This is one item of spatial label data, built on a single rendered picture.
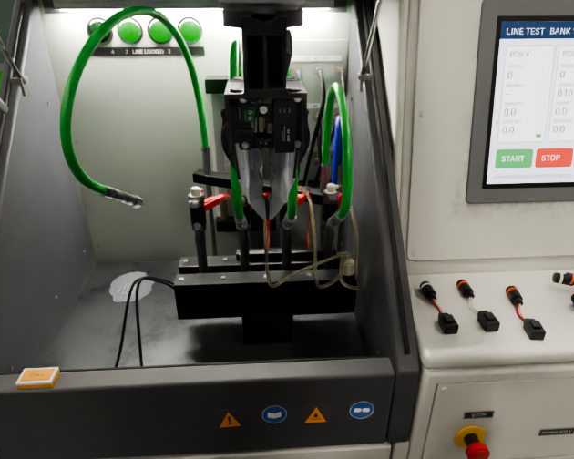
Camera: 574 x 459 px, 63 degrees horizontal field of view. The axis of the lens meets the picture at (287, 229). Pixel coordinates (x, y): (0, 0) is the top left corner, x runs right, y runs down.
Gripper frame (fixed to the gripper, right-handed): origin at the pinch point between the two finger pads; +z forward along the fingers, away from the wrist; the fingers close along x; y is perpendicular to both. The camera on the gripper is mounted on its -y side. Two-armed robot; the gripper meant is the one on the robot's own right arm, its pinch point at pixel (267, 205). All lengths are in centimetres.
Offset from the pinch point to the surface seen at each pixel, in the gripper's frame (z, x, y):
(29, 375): 28.6, -35.1, -4.9
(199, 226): 15.8, -11.6, -25.8
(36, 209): 16, -43, -35
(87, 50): -14.0, -23.1, -20.2
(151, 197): 24, -27, -57
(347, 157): 0.0, 11.8, -15.3
